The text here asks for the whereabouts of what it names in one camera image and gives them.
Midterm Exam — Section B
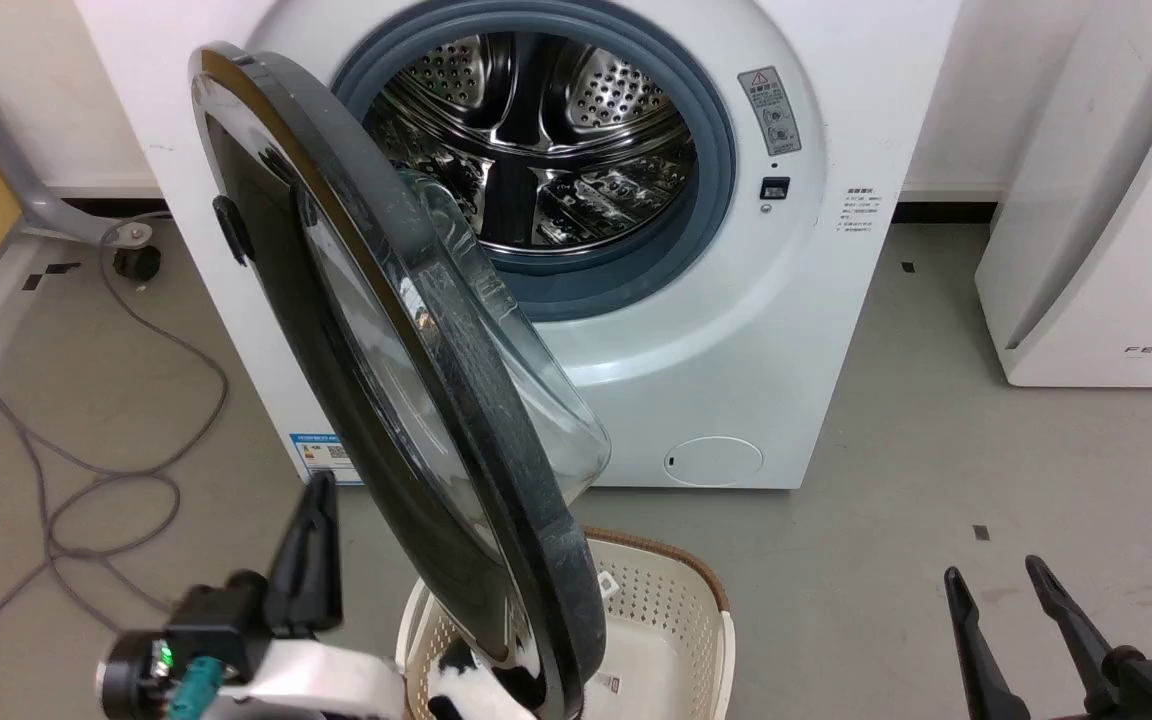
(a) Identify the grey metal frame leg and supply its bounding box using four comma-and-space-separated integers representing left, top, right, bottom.
0, 108, 152, 248

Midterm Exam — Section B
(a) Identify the blue white energy label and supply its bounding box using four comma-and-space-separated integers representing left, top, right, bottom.
288, 432, 367, 488

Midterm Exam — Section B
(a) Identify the white appliance with lettering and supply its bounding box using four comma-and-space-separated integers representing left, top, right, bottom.
974, 0, 1152, 389

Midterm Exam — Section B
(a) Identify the cream perforated laundry basket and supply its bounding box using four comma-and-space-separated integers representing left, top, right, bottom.
396, 528, 737, 720

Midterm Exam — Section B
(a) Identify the steel washing machine drum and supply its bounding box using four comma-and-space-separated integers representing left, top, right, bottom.
366, 32, 699, 253

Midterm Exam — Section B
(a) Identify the black caster wheel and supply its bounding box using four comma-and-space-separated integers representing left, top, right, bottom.
113, 243, 163, 283

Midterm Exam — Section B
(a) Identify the round black washing machine door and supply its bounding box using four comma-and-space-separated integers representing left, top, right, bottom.
188, 42, 612, 720

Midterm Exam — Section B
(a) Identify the grey rubber door gasket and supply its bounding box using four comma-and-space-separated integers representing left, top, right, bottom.
331, 0, 737, 323

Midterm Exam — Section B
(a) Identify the round white filter cover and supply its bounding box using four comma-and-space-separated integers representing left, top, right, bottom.
663, 436, 765, 488

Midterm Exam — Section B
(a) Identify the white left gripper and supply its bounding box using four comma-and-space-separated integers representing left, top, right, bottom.
224, 472, 407, 720

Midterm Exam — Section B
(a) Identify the grey cable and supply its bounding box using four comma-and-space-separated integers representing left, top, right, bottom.
0, 215, 230, 701

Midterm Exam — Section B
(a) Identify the black and white plush doll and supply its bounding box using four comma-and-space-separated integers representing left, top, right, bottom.
426, 640, 587, 720

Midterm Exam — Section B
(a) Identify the grey warning sticker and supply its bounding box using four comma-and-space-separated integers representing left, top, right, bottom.
738, 66, 803, 156

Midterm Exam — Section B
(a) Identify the white front-load washing machine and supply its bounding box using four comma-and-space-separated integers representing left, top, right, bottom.
73, 0, 962, 491

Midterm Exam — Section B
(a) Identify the small text sticker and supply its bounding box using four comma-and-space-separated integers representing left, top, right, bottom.
839, 185, 887, 244

